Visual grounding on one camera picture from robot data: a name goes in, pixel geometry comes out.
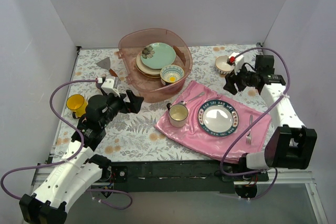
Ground green rimmed white plate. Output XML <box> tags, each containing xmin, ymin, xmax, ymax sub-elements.
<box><xmin>197</xmin><ymin>100</ymin><xmax>239</xmax><ymax>137</ymax></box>

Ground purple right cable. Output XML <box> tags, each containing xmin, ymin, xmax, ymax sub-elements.
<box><xmin>220</xmin><ymin>47</ymin><xmax>291</xmax><ymax>200</ymax></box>

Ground metal spatula wooden handle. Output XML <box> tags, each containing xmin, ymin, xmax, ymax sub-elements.
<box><xmin>96</xmin><ymin>57</ymin><xmax>118</xmax><ymax>77</ymax></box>

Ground silver fork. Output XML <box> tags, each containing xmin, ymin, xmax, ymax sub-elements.
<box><xmin>246</xmin><ymin>114</ymin><xmax>253</xmax><ymax>145</ymax></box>

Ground cream divided plate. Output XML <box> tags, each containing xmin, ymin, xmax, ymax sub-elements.
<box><xmin>136</xmin><ymin>55</ymin><xmax>161</xmax><ymax>75</ymax></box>

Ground pink satin cloth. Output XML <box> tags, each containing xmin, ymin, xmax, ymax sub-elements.
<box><xmin>155</xmin><ymin>81</ymin><xmax>271</xmax><ymax>163</ymax></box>

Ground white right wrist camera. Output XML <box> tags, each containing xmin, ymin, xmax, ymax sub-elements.
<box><xmin>227</xmin><ymin>52</ymin><xmax>245</xmax><ymax>74</ymax></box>

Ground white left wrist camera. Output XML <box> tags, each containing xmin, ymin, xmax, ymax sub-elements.
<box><xmin>96</xmin><ymin>76</ymin><xmax>120</xmax><ymax>97</ymax></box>

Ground yellow sun patterned bowl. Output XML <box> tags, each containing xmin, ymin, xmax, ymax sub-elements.
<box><xmin>160</xmin><ymin>65</ymin><xmax>184</xmax><ymax>79</ymax></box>

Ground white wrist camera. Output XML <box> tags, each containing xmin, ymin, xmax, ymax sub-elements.
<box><xmin>227</xmin><ymin>52</ymin><xmax>245</xmax><ymax>74</ymax></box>
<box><xmin>96</xmin><ymin>76</ymin><xmax>120</xmax><ymax>97</ymax></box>

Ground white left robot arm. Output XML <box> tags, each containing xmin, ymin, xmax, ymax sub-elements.
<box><xmin>19</xmin><ymin>90</ymin><xmax>144</xmax><ymax>223</ymax></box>

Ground cream and yellow floral plate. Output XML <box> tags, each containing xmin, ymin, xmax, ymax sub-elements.
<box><xmin>139</xmin><ymin>71</ymin><xmax>161</xmax><ymax>79</ymax></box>

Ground light green plate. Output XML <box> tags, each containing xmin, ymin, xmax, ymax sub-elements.
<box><xmin>140</xmin><ymin>42</ymin><xmax>176</xmax><ymax>69</ymax></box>

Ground silver spoon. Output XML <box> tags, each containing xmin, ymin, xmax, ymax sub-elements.
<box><xmin>178</xmin><ymin>92</ymin><xmax>205</xmax><ymax>105</ymax></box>

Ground yellow enamel mug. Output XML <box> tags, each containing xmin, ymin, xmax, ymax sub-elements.
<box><xmin>66</xmin><ymin>94</ymin><xmax>88</xmax><ymax>119</ymax></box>

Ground pink translucent plastic bin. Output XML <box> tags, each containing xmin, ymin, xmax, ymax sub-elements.
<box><xmin>118</xmin><ymin>28</ymin><xmax>193</xmax><ymax>103</ymax></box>

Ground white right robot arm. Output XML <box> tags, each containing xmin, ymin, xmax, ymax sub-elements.
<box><xmin>224</xmin><ymin>55</ymin><xmax>317</xmax><ymax>181</ymax></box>

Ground cream enamel mug black rim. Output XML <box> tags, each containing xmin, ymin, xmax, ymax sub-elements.
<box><xmin>166</xmin><ymin>103</ymin><xmax>189</xmax><ymax>128</ymax></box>

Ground white bowl blue stripes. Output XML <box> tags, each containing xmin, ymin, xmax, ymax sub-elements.
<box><xmin>215</xmin><ymin>56</ymin><xmax>234</xmax><ymax>76</ymax></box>

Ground pink plate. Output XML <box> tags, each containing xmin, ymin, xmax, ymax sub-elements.
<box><xmin>136</xmin><ymin>53</ymin><xmax>176</xmax><ymax>75</ymax></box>

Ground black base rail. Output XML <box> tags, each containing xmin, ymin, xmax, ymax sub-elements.
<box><xmin>104</xmin><ymin>158</ymin><xmax>253</xmax><ymax>193</ymax></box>

